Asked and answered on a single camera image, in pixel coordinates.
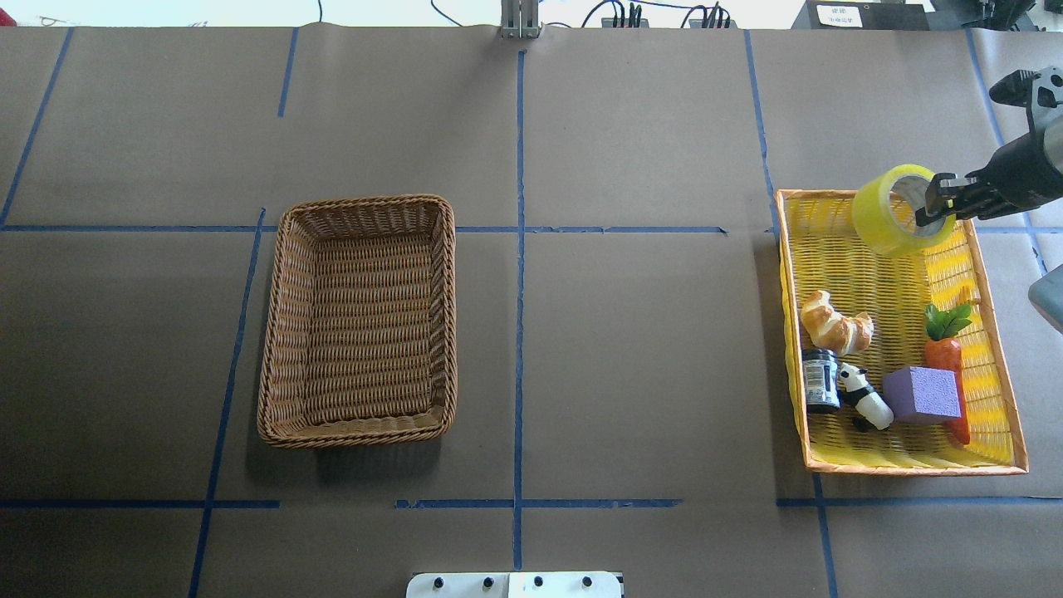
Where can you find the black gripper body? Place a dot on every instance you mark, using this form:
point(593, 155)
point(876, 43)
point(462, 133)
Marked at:
point(1027, 173)

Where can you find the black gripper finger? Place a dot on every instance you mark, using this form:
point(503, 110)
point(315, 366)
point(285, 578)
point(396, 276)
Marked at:
point(948, 194)

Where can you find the yellow tape roll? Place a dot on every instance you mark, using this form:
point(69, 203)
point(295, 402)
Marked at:
point(885, 213)

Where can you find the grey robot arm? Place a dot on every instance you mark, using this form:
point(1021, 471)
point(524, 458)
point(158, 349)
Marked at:
point(1023, 175)

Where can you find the yellow plastic basket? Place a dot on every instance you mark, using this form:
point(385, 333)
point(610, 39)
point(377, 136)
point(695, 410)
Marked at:
point(820, 249)

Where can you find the brown wicker basket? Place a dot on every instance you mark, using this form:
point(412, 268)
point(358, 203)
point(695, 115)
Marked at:
point(360, 346)

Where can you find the toy carrot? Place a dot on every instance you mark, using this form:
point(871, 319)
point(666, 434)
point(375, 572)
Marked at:
point(943, 351)

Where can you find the toy croissant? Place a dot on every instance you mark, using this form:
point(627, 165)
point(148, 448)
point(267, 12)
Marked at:
point(830, 329)

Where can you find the purple foam block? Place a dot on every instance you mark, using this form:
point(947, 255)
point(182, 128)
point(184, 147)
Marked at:
point(921, 395)

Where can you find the small dark jar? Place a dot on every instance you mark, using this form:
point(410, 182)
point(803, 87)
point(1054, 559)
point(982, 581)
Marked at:
point(820, 375)

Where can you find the black box with label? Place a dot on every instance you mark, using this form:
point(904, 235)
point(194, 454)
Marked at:
point(862, 15)

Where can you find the toy panda figure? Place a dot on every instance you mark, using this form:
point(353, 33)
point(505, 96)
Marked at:
point(856, 390)

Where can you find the black power strip right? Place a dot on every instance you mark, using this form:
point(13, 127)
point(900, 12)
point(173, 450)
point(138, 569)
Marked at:
point(707, 17)

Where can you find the black power strip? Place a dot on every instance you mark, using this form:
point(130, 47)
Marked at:
point(707, 17)
point(625, 15)

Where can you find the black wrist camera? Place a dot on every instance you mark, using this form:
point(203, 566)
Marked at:
point(1036, 91)

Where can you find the grey metal post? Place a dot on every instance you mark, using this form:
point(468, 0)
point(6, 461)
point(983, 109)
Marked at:
point(520, 19)

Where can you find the white bracket plate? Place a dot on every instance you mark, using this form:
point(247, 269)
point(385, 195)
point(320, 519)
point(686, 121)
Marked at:
point(516, 584)

